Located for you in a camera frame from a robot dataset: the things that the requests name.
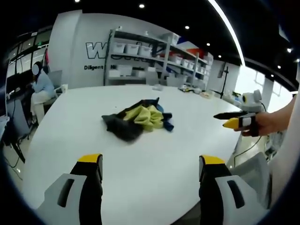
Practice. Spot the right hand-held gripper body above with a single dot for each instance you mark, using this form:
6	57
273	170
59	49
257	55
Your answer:
249	104

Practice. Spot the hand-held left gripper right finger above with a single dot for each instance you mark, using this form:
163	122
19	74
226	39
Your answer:
211	187

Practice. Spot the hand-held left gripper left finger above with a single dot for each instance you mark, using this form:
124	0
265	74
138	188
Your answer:
91	187

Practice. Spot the black yellow blue garment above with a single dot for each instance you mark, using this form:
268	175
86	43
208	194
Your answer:
143	117

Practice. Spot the person's right hand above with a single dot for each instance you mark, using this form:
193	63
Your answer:
269	123

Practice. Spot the small tray with red items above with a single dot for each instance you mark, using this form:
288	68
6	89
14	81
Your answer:
205	94

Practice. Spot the black tripod stand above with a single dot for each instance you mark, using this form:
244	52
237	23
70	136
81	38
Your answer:
224	82

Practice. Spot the yellow and white small items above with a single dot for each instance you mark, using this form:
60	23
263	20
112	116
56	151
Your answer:
187	89

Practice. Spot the person's white shirt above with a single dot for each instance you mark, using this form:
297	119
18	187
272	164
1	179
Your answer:
289	164

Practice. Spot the small clear box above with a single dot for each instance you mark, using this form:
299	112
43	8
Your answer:
158	87

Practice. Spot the linear ceiling light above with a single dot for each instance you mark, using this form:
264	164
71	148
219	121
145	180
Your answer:
230	28

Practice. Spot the grey metal shelf rack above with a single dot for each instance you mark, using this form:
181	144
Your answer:
164	61

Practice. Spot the black office chair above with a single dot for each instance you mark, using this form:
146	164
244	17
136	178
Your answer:
20	117

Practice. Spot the white chair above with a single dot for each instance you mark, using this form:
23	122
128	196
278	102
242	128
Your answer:
57	92

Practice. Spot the grey monitor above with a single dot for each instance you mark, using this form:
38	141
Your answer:
55	78

